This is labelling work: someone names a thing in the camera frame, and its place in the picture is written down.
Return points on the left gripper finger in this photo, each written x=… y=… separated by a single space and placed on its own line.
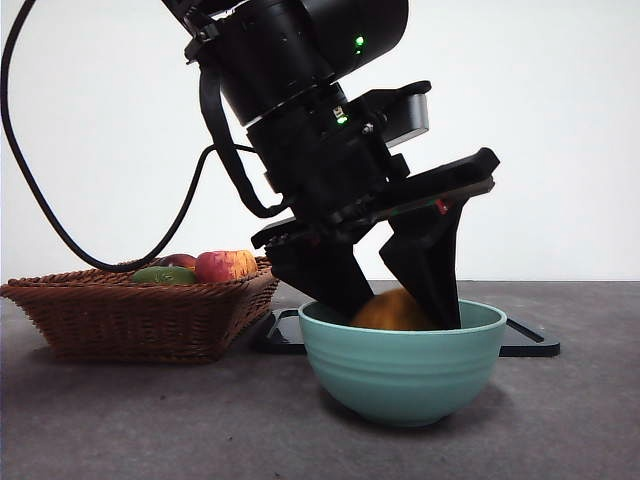
x=430 y=260
x=325 y=270

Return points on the orange brown fruit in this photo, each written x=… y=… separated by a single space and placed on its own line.
x=385 y=312

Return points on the teal ribbed bowl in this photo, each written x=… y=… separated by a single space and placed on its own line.
x=400 y=375

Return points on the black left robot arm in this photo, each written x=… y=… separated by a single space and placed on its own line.
x=300 y=40

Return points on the black rectangular tray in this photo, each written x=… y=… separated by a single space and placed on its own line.
x=285 y=335

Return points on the red yellow apple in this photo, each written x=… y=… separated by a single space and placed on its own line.
x=225 y=265

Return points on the dark red fruit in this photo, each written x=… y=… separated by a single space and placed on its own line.
x=180 y=261

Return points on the green fruit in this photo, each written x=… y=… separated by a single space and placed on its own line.
x=162 y=276

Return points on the brown wicker basket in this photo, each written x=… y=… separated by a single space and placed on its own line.
x=130 y=320

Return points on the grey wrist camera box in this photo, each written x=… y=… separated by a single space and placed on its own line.
x=415 y=115

